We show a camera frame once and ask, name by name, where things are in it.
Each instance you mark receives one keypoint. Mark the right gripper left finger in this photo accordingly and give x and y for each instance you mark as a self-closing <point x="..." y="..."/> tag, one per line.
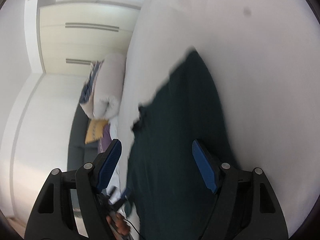
<point x="52" y="215"/>

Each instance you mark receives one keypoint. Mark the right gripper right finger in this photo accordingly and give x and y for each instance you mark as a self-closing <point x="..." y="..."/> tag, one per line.
<point x="245" y="204"/>

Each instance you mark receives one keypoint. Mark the dark green knit sweater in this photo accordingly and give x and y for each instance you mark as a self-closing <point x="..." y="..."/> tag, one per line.
<point x="167" y="189"/>

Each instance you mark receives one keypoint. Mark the person left hand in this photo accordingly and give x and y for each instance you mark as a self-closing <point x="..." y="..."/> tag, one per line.
<point x="118" y="225"/>

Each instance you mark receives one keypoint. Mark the purple patterned cushion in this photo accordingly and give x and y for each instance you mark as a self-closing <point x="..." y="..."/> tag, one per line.
<point x="105" y="141"/>

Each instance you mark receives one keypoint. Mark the yellow patterned cushion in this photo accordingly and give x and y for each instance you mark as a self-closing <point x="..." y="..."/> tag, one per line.
<point x="95" y="130"/>

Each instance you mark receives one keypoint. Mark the rolled beige duvet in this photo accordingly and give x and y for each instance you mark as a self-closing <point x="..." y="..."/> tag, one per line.
<point x="101" y="94"/>

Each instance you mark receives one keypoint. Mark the cream wardrobe with handles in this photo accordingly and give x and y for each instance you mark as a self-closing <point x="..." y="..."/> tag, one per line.
<point x="73" y="35"/>

